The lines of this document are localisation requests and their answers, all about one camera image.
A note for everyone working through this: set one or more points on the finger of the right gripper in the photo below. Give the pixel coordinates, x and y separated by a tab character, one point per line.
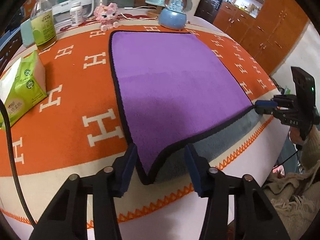
266	103
264	110

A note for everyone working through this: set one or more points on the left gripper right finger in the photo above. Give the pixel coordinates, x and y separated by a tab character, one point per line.
254	215

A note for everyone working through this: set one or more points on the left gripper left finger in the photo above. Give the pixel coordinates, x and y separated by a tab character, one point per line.
66	215

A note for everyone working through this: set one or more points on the purple and grey towel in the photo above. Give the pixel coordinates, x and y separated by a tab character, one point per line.
171	91

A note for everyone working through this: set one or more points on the right hand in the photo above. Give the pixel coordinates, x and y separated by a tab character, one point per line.
296	138

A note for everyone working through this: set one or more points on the orange H-pattern tablecloth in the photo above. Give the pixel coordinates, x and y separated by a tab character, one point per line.
77	127

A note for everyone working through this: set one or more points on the blue snow globe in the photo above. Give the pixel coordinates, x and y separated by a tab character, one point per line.
174	15

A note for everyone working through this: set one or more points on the green tissue pack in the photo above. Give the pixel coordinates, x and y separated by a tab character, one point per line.
23	86

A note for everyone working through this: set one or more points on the pink block cat figure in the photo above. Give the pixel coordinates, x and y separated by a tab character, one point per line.
107	16

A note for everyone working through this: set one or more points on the white pill bottle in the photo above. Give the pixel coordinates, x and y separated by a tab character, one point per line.
76	14

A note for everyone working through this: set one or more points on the green label glass bottle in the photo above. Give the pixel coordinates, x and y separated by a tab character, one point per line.
42	24

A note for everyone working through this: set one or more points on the wooden wall cabinet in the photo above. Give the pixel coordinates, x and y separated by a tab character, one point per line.
270	36

